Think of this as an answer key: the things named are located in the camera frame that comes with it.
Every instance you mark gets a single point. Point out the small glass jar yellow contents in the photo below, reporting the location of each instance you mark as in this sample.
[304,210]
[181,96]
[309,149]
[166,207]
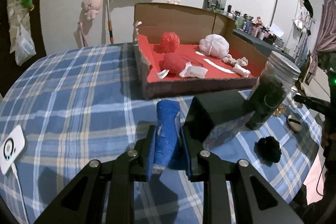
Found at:
[281,109]

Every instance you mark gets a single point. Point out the beige crochet scrunchie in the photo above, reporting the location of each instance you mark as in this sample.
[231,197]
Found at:
[243,62]

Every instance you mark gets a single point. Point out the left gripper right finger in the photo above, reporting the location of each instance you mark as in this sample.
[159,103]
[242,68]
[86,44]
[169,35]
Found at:
[233,188]

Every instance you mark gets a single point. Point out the orange handled stick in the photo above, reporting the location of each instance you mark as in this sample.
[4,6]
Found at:
[110,28]

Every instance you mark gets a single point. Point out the white cloth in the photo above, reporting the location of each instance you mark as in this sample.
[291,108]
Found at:
[241,71]

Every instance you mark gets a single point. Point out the pink spotted plush toy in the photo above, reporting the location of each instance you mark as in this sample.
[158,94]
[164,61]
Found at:
[174,2]

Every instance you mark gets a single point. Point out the pink plush toy on wall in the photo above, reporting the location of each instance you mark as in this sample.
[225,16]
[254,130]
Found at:
[91,8]

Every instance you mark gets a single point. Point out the blue cloth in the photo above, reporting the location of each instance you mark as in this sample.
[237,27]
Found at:
[167,143]

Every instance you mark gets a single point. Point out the white fluffy scrunchie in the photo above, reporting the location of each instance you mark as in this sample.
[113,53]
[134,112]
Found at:
[289,100]

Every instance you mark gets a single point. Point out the coral mesh bath pouf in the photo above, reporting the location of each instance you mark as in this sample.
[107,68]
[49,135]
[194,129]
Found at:
[169,42]

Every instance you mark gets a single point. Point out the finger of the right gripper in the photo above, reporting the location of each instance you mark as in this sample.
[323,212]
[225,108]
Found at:
[319,105]

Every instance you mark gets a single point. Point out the dark green covered side table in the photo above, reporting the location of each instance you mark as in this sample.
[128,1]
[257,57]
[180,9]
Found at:
[262,46]

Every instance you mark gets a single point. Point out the hanging door organizer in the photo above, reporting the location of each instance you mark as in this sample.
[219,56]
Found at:
[17,15]

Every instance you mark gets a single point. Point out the white mesh bath pouf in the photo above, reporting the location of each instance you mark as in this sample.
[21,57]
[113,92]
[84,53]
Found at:
[214,45]

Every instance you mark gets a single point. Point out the white wardrobe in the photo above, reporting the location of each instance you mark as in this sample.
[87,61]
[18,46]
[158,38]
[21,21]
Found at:
[293,21]

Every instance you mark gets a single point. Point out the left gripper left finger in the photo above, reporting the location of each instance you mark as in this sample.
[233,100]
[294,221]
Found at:
[103,192]

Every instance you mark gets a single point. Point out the large glass jar dark contents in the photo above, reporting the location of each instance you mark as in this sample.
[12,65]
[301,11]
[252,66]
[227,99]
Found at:
[272,87]

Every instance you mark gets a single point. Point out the black scrunchie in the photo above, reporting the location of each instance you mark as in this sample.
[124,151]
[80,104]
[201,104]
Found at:
[269,149]

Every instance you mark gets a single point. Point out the red heart plush sponge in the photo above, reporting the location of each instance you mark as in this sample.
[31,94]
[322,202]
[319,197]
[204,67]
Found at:
[172,64]

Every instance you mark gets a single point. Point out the floral cosmetic tin box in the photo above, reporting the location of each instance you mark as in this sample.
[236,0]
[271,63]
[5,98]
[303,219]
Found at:
[214,119]

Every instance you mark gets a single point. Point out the cardboard box red interior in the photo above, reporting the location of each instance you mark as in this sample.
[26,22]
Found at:
[191,25]

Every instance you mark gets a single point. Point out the dark wooden door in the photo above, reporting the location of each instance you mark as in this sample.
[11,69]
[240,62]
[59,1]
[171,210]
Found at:
[10,71]

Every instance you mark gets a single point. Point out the white sachet bag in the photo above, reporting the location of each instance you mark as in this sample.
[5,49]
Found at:
[193,71]

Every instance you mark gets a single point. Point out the beige powder puff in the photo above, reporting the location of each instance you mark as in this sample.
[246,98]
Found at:
[294,124]

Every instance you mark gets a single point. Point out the plastic bag on door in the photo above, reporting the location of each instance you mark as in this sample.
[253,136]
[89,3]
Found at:
[24,46]

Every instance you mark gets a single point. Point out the white charger device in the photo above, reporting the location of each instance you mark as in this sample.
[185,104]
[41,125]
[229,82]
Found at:
[11,148]

